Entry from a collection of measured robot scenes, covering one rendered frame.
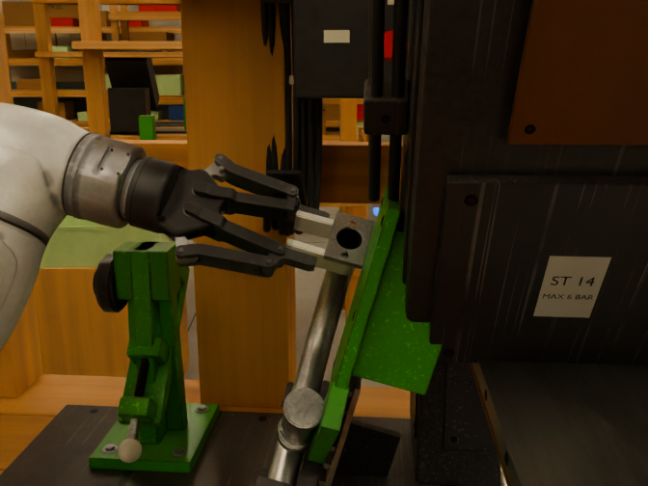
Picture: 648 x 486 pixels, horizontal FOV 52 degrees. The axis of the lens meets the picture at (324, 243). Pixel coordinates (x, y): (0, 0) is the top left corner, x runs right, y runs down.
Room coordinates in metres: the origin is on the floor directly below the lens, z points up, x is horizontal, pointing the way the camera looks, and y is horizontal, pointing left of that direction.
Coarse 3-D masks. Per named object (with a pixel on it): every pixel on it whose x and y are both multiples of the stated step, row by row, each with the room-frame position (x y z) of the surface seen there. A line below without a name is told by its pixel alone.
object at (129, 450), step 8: (136, 424) 0.72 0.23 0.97; (128, 432) 0.71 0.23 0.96; (136, 432) 0.71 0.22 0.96; (128, 440) 0.70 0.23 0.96; (136, 440) 0.71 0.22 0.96; (120, 448) 0.69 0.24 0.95; (128, 448) 0.69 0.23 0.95; (136, 448) 0.70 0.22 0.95; (120, 456) 0.69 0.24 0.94; (128, 456) 0.69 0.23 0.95; (136, 456) 0.69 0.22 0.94
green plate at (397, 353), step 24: (384, 216) 0.54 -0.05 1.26; (384, 240) 0.53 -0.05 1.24; (384, 264) 0.54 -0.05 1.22; (360, 288) 0.58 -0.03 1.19; (384, 288) 0.55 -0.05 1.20; (360, 312) 0.54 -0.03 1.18; (384, 312) 0.55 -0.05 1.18; (360, 336) 0.54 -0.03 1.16; (384, 336) 0.55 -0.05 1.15; (408, 336) 0.55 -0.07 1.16; (336, 360) 0.63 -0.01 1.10; (360, 360) 0.55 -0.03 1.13; (384, 360) 0.55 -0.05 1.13; (408, 360) 0.55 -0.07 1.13; (432, 360) 0.54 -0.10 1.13; (336, 384) 0.54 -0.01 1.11; (408, 384) 0.55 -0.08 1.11
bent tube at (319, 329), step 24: (336, 216) 0.66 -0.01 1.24; (336, 240) 0.64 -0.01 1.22; (360, 240) 0.66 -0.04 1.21; (360, 264) 0.63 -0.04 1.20; (336, 288) 0.70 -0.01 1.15; (336, 312) 0.71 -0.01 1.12; (312, 336) 0.70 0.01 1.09; (312, 360) 0.68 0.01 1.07; (312, 384) 0.66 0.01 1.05; (288, 456) 0.60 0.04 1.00; (288, 480) 0.58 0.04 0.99
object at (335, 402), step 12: (336, 396) 0.53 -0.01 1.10; (324, 408) 0.53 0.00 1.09; (336, 408) 0.52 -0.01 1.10; (324, 420) 0.51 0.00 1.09; (336, 420) 0.51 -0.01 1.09; (324, 432) 0.52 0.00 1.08; (336, 432) 0.51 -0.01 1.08; (312, 444) 0.55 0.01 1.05; (324, 444) 0.54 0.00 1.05; (312, 456) 0.56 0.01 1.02; (324, 456) 0.56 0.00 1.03
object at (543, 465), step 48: (480, 384) 0.53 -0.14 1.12; (528, 384) 0.50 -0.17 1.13; (576, 384) 0.50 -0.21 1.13; (624, 384) 0.50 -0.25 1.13; (528, 432) 0.43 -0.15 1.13; (576, 432) 0.43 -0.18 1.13; (624, 432) 0.43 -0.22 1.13; (528, 480) 0.37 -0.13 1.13; (576, 480) 0.37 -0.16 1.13; (624, 480) 0.37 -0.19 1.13
